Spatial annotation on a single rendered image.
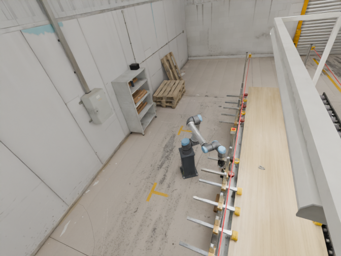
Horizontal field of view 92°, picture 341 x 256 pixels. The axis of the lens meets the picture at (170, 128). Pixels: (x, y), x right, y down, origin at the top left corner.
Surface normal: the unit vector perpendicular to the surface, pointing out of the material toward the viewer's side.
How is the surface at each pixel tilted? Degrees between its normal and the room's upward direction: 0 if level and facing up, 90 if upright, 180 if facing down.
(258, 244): 0
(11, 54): 90
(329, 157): 0
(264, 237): 0
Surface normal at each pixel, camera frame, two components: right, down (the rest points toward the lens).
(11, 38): 0.93, 0.11
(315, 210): -0.38, 0.62
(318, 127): -0.15, -0.77
